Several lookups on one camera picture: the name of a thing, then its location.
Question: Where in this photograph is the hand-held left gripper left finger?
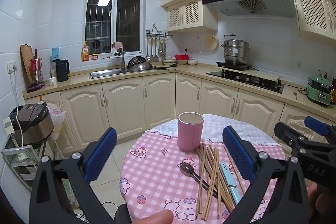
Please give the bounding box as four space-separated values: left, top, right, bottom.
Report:
29 127 118 224

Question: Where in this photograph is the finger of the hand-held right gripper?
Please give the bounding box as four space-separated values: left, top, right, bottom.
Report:
304 116 336 143
274 122 309 156

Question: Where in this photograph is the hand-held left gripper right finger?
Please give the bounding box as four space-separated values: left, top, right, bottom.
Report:
222 126 310 224

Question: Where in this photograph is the light blue sheathed knife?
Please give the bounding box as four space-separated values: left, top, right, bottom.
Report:
219 161 242 206

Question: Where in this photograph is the bundle of wooden chopsticks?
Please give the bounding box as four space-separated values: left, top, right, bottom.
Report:
196 144 246 222

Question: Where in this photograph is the metal spork dark handle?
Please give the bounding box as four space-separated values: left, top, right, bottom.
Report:
179 162 223 201

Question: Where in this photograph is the pink cup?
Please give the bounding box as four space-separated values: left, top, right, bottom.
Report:
177 112 205 151

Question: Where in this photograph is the row of hanging metal utensils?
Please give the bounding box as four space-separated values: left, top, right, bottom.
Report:
146 38 167 62

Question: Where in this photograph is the person's right hand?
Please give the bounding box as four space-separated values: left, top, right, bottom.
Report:
307 183 327 224

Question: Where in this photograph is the person's left hand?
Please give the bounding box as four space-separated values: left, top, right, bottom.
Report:
133 209 174 224

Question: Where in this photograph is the green electric cooker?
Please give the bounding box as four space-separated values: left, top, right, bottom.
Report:
306 70 334 107

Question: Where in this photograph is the clear plastic bag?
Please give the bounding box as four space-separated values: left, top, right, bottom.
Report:
47 103 66 140

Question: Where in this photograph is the pink checked tablecloth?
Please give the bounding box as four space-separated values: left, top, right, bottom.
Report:
119 114 289 224

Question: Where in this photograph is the black glass gas stove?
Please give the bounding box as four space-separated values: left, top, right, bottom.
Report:
206 69 285 94

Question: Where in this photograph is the brown rice cooker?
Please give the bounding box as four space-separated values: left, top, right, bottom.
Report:
8 102 54 146

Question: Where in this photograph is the stainless steel sink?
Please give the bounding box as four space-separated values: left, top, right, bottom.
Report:
89 69 137 80

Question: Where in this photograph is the black induction cooker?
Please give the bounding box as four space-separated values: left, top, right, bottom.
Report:
216 61 252 70

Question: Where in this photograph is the metal glass shelf rack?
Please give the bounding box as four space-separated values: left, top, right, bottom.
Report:
1 132 57 190

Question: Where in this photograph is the black electric kettle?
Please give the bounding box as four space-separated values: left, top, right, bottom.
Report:
54 59 71 83

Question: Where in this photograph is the stainless steel steamer pot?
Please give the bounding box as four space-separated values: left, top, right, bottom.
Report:
221 34 251 65

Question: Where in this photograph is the purple tray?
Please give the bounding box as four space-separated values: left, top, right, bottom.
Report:
26 81 46 93

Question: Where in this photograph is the metal wok in sink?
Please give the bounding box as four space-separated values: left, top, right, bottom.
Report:
127 56 146 72

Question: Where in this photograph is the orange bottle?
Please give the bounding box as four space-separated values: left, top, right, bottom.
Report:
81 42 90 62

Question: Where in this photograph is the red utensil holder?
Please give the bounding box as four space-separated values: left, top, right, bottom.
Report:
29 57 43 83

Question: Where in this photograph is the pink cloth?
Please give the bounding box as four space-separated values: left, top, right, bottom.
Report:
111 41 124 54

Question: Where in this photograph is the cream lattice door cabinet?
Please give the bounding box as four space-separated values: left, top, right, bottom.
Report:
167 0 218 32
290 0 336 39

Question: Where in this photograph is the round bamboo mat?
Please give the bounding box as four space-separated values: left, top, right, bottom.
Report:
204 34 219 50

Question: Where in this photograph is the wooden cutting board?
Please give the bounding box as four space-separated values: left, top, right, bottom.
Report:
20 44 36 84

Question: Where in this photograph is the metal utensil rack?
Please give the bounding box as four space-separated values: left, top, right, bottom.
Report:
146 24 174 38

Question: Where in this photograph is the dark kitchen window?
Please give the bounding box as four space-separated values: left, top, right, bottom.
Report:
83 0 143 56

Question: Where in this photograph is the black floor cable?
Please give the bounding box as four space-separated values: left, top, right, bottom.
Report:
101 202 118 214

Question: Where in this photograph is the white power cable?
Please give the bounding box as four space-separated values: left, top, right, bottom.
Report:
9 72 27 159

